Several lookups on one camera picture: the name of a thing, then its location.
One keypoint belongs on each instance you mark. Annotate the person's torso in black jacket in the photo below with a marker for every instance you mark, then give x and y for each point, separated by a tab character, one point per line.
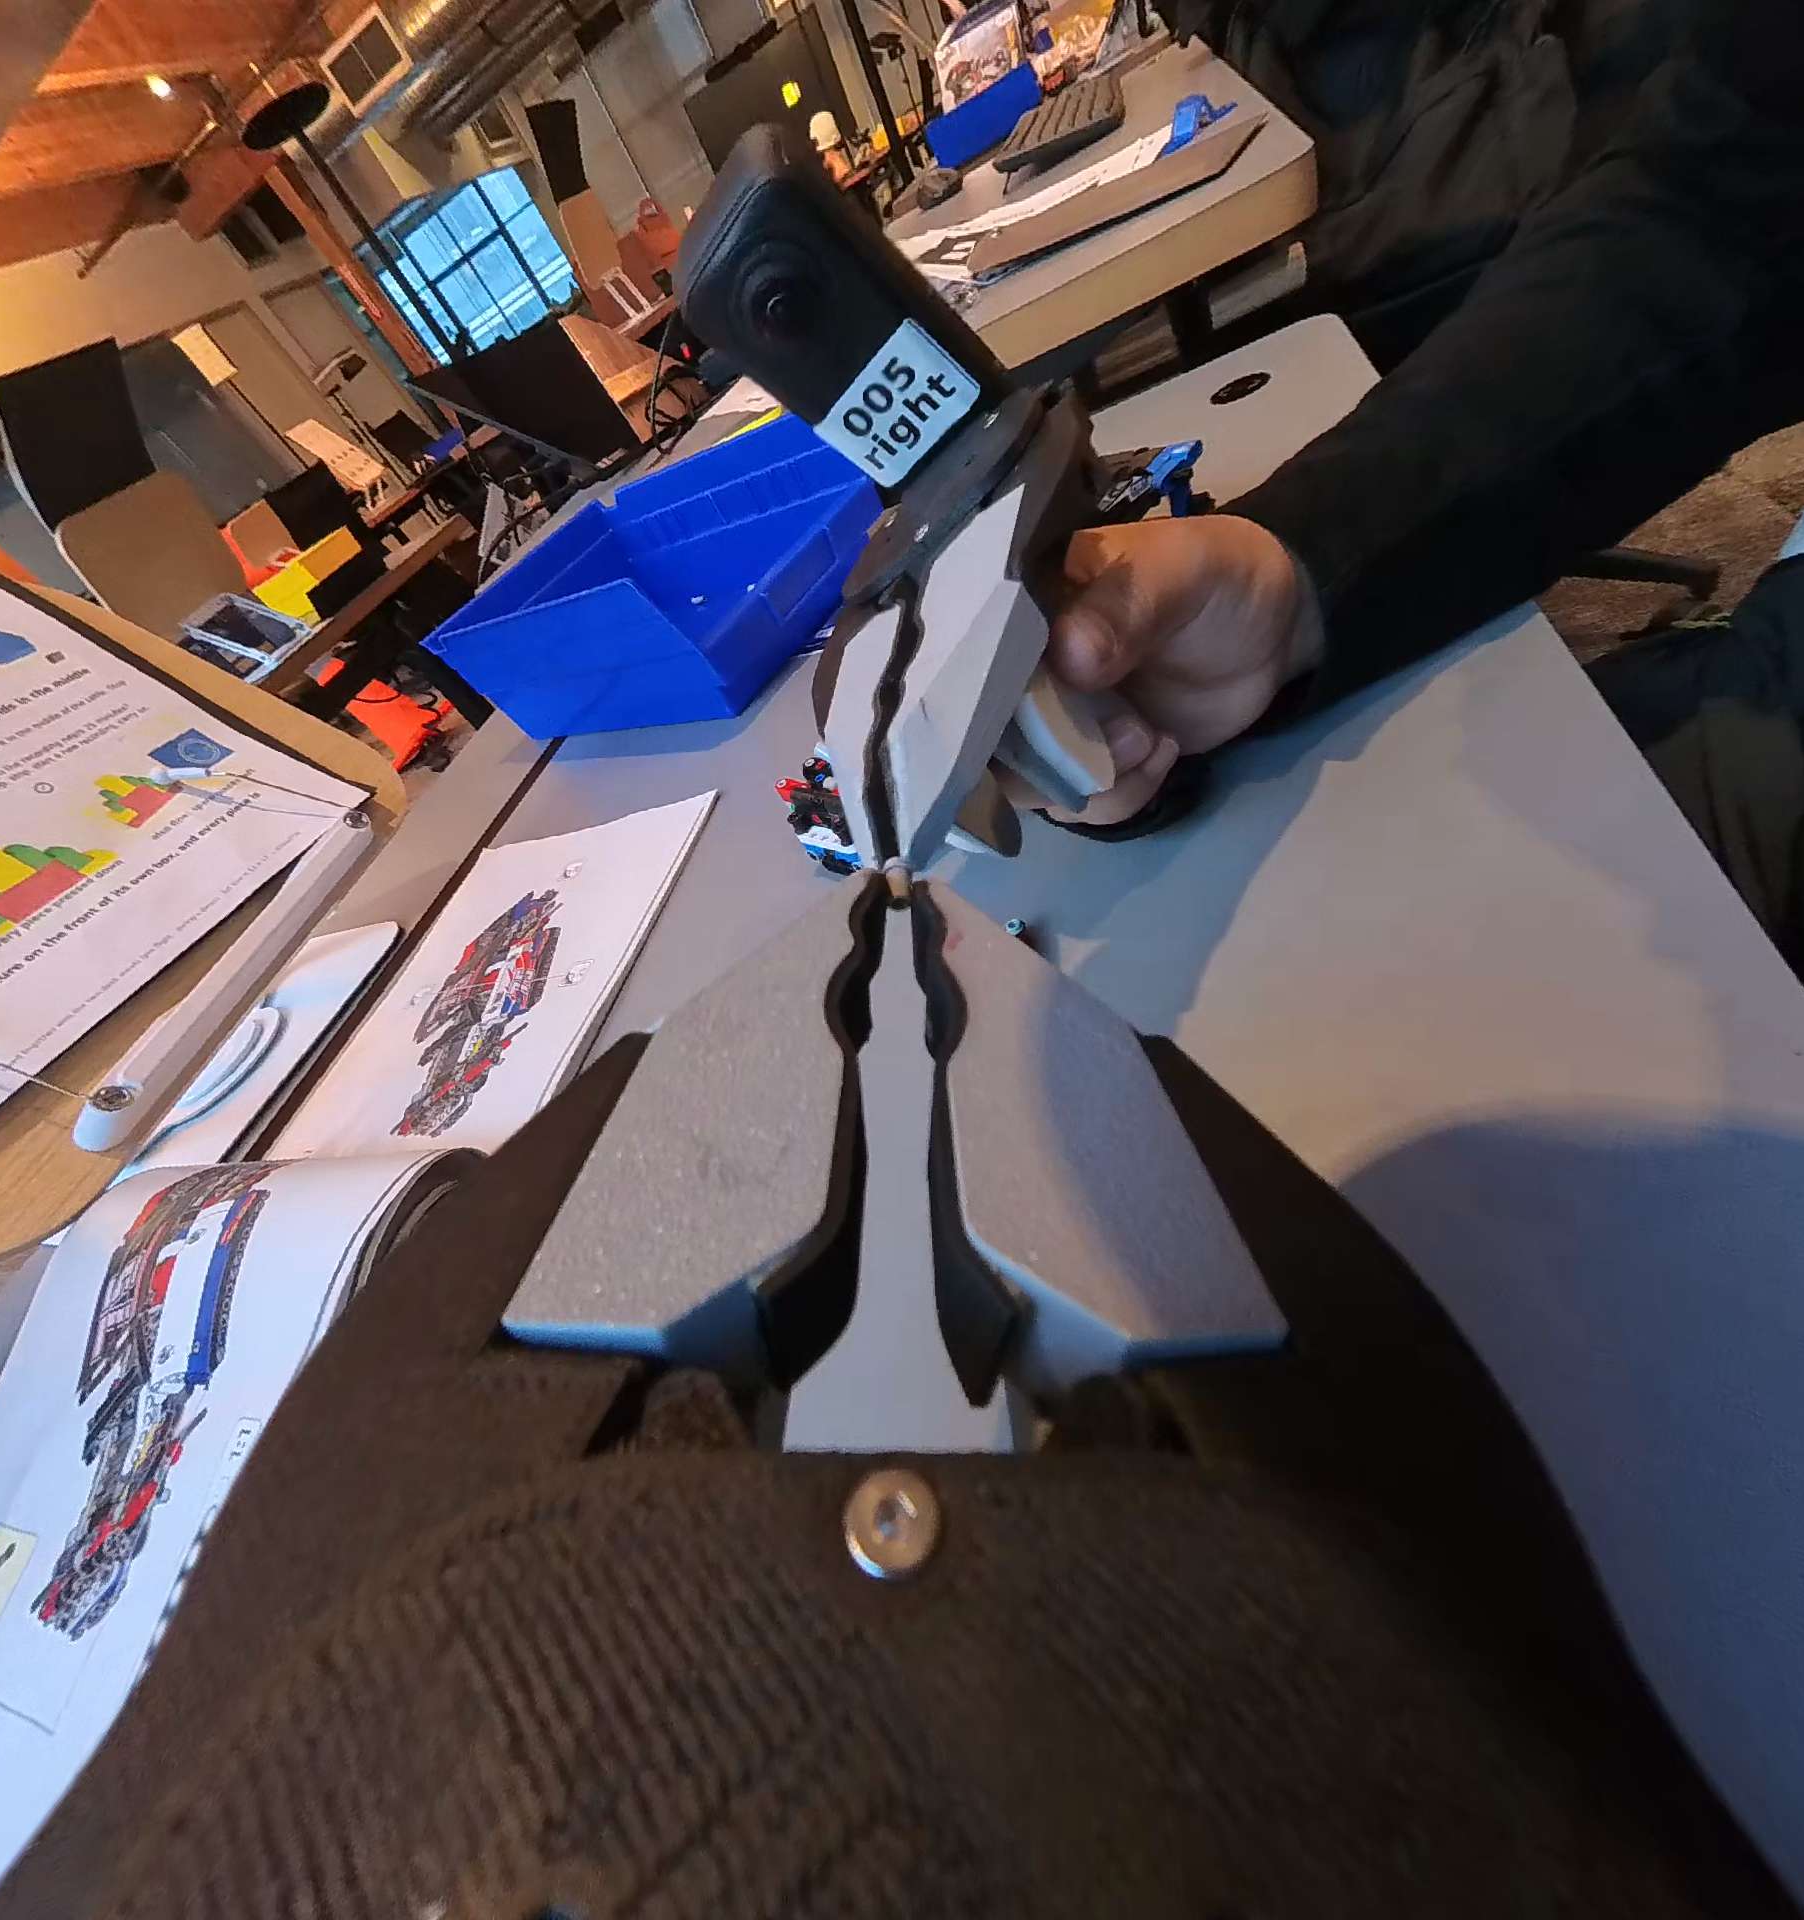
1441	89

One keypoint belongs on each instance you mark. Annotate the flat instruction booklet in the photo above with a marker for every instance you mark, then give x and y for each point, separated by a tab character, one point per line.
601	898

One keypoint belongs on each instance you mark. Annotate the black and beige chair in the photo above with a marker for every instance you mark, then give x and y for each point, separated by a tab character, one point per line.
78	421

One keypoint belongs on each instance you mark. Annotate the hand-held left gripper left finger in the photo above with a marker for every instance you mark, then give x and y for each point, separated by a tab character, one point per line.
662	1169

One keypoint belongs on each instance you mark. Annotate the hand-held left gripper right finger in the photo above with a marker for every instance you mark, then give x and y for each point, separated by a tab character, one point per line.
1098	1169

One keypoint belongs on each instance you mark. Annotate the black monitor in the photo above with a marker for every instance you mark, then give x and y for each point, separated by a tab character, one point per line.
539	388

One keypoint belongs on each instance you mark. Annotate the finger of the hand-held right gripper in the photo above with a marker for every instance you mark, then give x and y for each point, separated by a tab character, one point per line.
977	658
849	705

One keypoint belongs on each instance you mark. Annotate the person's legs in dark pants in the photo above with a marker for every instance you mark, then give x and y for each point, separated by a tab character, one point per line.
1771	721

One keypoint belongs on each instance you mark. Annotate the white rounded tray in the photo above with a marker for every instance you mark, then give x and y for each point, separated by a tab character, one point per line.
317	991

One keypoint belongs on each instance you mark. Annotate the wooden board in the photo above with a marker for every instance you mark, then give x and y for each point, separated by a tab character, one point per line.
1	1200

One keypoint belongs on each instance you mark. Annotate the yellow box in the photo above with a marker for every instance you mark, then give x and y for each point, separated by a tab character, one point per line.
309	578

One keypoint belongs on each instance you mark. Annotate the printed instruction sheet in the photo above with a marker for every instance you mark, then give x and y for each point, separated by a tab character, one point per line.
92	749

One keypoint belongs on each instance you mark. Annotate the black keyboard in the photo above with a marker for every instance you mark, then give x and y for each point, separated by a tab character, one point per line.
1059	127

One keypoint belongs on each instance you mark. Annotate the person's right hand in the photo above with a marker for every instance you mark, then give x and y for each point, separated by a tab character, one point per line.
1200	628

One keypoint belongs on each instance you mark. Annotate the blue plastic bin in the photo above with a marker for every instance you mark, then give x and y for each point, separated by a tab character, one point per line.
615	645
982	118

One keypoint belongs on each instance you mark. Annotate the large window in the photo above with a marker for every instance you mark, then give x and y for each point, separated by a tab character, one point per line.
468	263

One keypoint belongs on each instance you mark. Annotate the grey side table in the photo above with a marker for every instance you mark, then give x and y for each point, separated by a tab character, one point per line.
1140	255

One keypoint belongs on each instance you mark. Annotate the curled open instruction booklet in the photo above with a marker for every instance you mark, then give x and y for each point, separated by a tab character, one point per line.
122	1350

